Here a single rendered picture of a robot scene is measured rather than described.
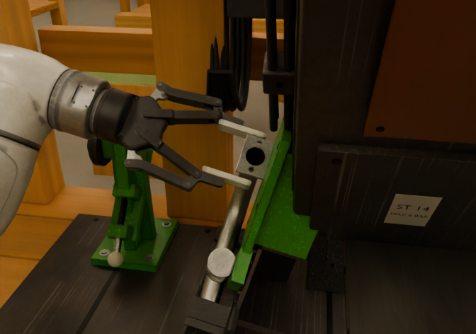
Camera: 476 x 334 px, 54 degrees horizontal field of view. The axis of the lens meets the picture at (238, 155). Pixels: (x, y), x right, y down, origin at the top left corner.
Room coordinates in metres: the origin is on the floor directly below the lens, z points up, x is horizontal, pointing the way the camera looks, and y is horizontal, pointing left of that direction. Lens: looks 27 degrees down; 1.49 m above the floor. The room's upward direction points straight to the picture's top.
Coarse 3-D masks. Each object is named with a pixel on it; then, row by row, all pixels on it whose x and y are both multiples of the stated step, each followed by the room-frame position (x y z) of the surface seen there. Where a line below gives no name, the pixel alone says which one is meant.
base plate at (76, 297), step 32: (96, 224) 0.82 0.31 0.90; (64, 256) 0.72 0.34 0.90; (192, 256) 0.72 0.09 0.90; (32, 288) 0.63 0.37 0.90; (64, 288) 0.63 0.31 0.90; (96, 288) 0.63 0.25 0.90; (128, 288) 0.63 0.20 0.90; (160, 288) 0.63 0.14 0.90; (192, 288) 0.63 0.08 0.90; (256, 288) 0.63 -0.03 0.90; (288, 288) 0.63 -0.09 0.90; (0, 320) 0.56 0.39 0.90; (32, 320) 0.56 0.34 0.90; (64, 320) 0.56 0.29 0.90; (96, 320) 0.56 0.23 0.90; (128, 320) 0.56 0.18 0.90; (160, 320) 0.56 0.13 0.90; (256, 320) 0.56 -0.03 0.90; (288, 320) 0.56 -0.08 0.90; (320, 320) 0.56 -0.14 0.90
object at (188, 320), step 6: (186, 318) 0.49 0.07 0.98; (192, 318) 0.49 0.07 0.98; (186, 324) 0.48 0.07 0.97; (192, 324) 0.48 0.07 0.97; (198, 324) 0.48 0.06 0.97; (204, 324) 0.48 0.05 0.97; (210, 324) 0.48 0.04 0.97; (204, 330) 0.48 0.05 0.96; (210, 330) 0.48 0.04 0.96; (216, 330) 0.48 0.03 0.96; (222, 330) 0.48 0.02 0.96
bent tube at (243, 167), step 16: (256, 144) 0.57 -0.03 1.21; (272, 144) 0.57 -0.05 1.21; (240, 160) 0.56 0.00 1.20; (256, 160) 0.61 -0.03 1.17; (240, 176) 0.62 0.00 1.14; (256, 176) 0.54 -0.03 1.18; (240, 192) 0.62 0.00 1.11; (240, 208) 0.62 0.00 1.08; (224, 224) 0.61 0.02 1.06; (240, 224) 0.61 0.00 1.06; (224, 240) 0.58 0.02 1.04; (208, 288) 0.53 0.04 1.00
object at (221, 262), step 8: (224, 248) 0.49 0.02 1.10; (216, 256) 0.48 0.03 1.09; (224, 256) 0.49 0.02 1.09; (232, 256) 0.49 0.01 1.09; (208, 264) 0.48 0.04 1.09; (216, 264) 0.48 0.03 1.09; (224, 264) 0.48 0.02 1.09; (232, 264) 0.48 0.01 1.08; (208, 272) 0.52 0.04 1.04; (216, 272) 0.47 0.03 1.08; (224, 272) 0.47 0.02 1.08; (216, 280) 0.51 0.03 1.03; (224, 280) 0.51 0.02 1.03
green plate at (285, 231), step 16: (288, 144) 0.46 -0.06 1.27; (272, 160) 0.50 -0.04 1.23; (288, 160) 0.48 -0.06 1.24; (272, 176) 0.47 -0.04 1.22; (288, 176) 0.48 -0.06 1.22; (272, 192) 0.47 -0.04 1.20; (288, 192) 0.48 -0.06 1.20; (256, 208) 0.48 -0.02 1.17; (272, 208) 0.48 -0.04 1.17; (288, 208) 0.48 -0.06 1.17; (256, 224) 0.47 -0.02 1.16; (272, 224) 0.48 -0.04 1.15; (288, 224) 0.48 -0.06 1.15; (304, 224) 0.47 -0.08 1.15; (256, 240) 0.48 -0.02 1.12; (272, 240) 0.48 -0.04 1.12; (288, 240) 0.48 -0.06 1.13; (304, 240) 0.47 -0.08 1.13; (304, 256) 0.47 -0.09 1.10
